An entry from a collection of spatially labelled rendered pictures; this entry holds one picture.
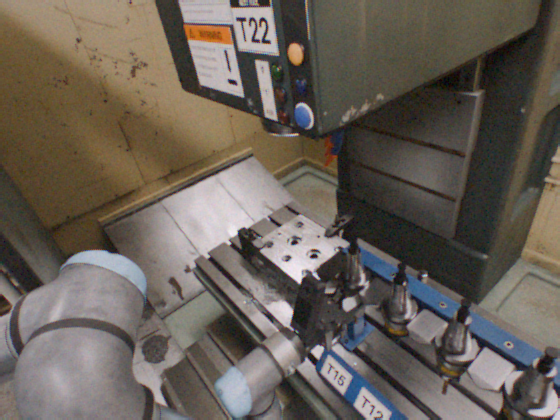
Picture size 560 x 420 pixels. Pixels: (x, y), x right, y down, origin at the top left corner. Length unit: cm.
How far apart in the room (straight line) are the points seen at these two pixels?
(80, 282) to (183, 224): 134
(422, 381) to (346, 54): 78
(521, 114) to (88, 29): 150
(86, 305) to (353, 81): 43
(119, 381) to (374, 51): 51
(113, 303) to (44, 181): 131
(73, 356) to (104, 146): 139
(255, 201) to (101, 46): 97
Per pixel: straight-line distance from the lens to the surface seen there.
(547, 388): 63
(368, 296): 73
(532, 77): 107
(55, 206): 181
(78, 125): 172
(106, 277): 51
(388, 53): 56
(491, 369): 68
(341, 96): 50
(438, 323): 71
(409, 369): 102
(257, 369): 67
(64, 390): 45
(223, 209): 186
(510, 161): 116
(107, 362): 45
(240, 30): 57
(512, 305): 164
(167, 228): 182
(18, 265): 97
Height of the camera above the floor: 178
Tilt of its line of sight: 35 degrees down
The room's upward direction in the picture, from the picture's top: 10 degrees counter-clockwise
